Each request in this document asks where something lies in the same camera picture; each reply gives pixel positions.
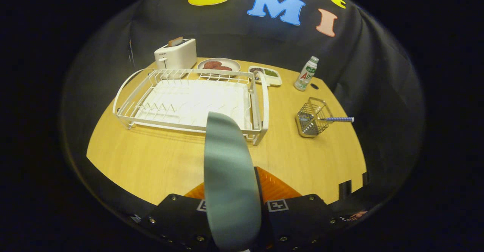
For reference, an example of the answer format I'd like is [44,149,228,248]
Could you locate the blue-handled metal spoon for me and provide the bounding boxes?
[302,116,355,124]

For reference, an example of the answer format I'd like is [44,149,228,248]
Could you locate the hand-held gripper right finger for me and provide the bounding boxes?
[254,166,344,250]

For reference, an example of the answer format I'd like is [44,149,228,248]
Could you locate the white toaster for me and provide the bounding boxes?
[154,39,197,70]

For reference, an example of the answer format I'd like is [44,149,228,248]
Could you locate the metal wire basket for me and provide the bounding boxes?
[295,97,334,138]

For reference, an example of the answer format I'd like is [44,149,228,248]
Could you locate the beige plate with meat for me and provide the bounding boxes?
[197,58,241,75]

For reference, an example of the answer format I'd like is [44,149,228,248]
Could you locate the black backdrop cloth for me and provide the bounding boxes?
[60,0,426,222]

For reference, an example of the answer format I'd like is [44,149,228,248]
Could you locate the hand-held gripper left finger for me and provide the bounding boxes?
[140,182,212,250]

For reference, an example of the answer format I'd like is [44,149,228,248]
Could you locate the white green-label drink bottle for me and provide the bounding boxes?
[294,56,319,91]

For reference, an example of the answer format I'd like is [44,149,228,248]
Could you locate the white wire dish rack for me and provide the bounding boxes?
[113,68,270,147]

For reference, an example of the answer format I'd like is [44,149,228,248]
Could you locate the white divided bean tray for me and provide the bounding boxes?
[248,66,282,87]

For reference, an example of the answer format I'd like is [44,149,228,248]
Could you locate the pale green plate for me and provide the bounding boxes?
[203,111,262,252]

